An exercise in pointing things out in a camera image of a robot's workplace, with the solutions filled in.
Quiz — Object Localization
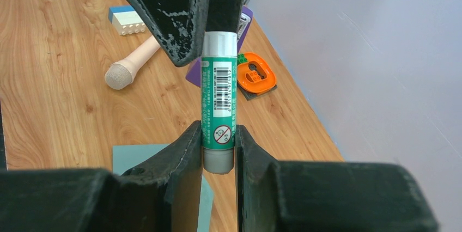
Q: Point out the white green glue stick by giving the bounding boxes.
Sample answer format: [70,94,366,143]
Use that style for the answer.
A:
[201,54,237,174]

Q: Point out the grey-green envelope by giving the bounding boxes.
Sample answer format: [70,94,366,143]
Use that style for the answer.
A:
[112,143,214,231]

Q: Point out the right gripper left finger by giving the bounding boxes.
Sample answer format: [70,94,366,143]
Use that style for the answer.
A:
[1,121,202,231]

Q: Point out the white blue toy brick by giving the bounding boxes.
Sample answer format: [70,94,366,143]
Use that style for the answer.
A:
[108,5,147,35]

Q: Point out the pink toy microphone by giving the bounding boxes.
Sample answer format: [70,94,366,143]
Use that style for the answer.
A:
[105,36,160,90]

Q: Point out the purple stand with device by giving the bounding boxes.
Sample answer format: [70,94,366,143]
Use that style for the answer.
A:
[186,6,253,87]

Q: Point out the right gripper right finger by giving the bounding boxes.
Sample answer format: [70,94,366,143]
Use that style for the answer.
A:
[235,125,439,231]

